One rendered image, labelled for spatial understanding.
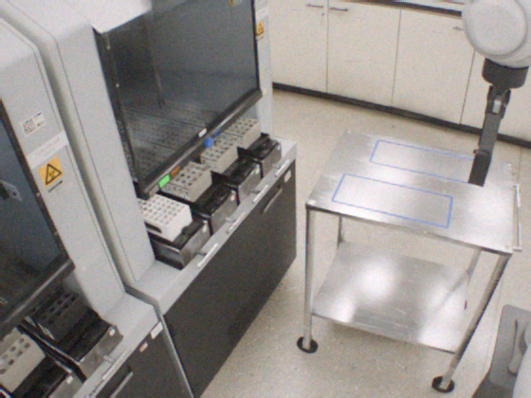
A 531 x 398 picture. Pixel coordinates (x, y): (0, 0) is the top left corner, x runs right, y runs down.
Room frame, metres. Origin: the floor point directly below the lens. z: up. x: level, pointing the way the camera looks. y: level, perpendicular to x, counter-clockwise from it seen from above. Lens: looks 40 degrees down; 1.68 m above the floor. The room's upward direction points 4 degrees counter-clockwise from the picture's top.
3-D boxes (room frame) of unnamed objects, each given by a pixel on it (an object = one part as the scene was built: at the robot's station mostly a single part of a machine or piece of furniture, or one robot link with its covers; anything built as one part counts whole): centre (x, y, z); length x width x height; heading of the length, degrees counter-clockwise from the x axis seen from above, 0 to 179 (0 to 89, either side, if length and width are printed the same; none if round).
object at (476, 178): (0.59, -0.38, 1.22); 0.03 x 0.01 x 0.07; 58
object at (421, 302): (1.07, -0.49, 0.41); 0.67 x 0.46 x 0.82; 64
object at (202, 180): (1.09, 0.19, 0.85); 0.12 x 0.02 x 0.06; 149
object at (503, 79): (0.65, -0.42, 1.36); 0.08 x 0.07 x 0.09; 148
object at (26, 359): (0.49, 0.56, 0.85); 0.12 x 0.02 x 0.06; 149
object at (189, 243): (1.08, 0.47, 0.78); 0.73 x 0.14 x 0.09; 58
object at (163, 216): (1.01, 0.35, 0.83); 0.30 x 0.10 x 0.06; 58
